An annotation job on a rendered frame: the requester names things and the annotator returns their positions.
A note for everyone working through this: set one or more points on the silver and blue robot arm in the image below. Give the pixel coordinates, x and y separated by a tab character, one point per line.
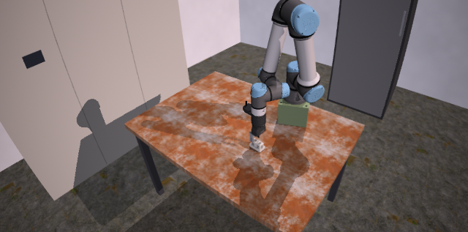
303	82

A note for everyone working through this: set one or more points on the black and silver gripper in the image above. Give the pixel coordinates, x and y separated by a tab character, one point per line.
258	120

